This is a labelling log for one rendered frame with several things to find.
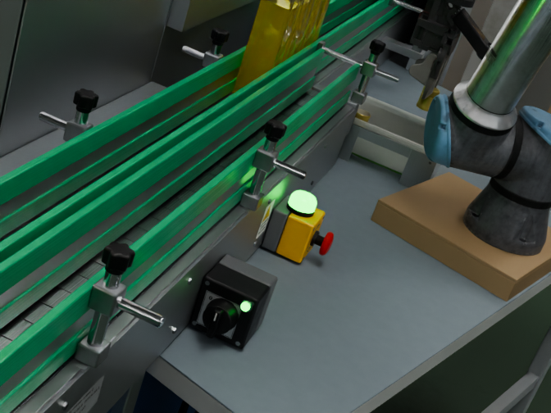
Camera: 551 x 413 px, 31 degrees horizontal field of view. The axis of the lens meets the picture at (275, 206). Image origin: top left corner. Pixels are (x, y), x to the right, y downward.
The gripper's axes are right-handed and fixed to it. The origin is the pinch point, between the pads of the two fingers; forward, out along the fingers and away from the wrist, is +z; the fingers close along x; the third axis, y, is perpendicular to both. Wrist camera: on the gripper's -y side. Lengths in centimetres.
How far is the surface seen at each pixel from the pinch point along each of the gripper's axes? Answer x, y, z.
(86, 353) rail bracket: 120, 10, 2
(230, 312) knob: 89, 5, 10
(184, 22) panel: 44, 38, -8
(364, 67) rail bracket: 14.1, 12.1, -3.7
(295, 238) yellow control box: 59, 5, 12
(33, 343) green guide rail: 130, 12, -4
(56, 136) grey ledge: 78, 39, 4
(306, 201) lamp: 58, 6, 7
